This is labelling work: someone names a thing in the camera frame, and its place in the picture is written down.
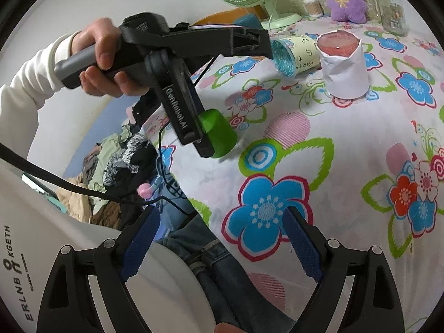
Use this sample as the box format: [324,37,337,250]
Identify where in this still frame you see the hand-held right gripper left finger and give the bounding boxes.
[36,206,162,333]

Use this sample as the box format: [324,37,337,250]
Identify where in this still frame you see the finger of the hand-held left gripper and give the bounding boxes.
[175,57,223,159]
[144,49,205,145]

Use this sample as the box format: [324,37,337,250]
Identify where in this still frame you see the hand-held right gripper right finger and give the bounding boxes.
[282,205,405,333]

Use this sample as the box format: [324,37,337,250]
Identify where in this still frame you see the green plastic cup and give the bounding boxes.
[197,109,239,159]

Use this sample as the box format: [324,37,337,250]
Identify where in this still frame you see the person's left forearm white sleeve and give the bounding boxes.
[0,32,82,155]

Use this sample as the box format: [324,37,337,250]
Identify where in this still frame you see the teal patterned paper cup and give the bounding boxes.
[270,34,321,79]

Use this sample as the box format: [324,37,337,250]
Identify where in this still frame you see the white paper wrapped cup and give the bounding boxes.
[315,29,371,99]

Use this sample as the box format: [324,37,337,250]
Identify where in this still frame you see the person's left hand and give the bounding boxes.
[71,17,148,98]

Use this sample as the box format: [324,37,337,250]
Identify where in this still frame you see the person's white shirt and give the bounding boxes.
[0,161,217,333]

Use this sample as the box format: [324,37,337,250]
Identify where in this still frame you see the pile of clothes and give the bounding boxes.
[55,92,167,231]

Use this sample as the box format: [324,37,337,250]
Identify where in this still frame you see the person's blue jeans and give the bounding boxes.
[154,177,295,333]

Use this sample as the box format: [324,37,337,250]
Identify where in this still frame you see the floral tablecloth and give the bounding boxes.
[142,13,444,333]

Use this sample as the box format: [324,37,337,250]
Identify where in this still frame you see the cotton swab container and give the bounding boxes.
[303,0,324,18]

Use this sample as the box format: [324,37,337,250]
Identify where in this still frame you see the clear glass jar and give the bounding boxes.
[373,0,408,37]

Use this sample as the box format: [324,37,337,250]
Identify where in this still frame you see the black cable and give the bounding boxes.
[118,55,217,216]

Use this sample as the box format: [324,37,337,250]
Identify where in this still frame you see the black strap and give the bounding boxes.
[0,143,144,205]

